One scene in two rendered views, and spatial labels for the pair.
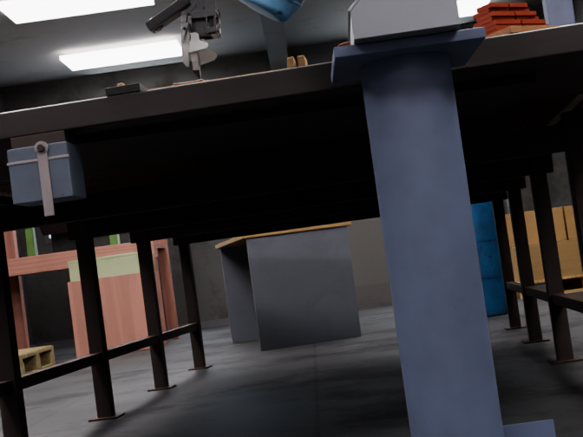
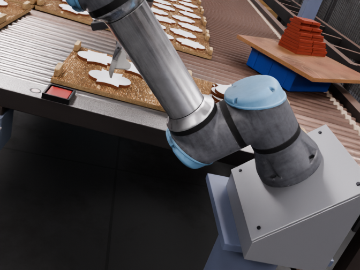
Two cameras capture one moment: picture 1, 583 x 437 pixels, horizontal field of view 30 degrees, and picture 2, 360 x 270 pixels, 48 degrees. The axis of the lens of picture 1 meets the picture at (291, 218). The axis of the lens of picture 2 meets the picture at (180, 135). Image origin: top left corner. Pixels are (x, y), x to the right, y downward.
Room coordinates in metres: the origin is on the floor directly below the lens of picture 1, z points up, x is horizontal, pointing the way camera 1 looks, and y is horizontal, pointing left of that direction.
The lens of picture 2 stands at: (1.27, 0.21, 1.43)
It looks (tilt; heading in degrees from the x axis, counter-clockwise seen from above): 27 degrees down; 346
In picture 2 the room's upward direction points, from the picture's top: 18 degrees clockwise
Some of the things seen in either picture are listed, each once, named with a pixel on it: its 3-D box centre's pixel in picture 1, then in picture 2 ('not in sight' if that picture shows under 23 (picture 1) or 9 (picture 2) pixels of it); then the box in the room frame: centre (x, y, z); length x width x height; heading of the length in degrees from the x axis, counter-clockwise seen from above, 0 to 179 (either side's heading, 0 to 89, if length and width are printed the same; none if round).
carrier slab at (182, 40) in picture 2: not in sight; (171, 34); (3.28, -0.08, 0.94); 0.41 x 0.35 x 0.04; 84
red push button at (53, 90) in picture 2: not in sight; (59, 94); (2.35, 0.32, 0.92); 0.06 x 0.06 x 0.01; 84
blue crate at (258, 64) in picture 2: not in sight; (290, 69); (3.09, -0.66, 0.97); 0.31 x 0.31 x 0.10; 29
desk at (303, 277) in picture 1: (284, 286); not in sight; (8.00, 0.12, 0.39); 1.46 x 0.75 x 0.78; 11
